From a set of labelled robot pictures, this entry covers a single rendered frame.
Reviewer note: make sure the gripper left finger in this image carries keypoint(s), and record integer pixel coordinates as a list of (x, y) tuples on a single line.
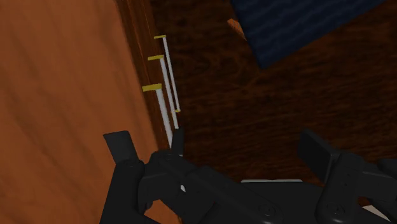
[(173, 186)]

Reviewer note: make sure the dark blue rug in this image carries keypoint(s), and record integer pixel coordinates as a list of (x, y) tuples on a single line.
[(297, 24)]

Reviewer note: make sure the orange wooden chest of drawers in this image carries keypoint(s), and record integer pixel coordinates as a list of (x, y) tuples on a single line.
[(62, 93)]

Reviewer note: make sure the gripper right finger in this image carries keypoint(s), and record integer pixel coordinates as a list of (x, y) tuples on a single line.
[(344, 183)]

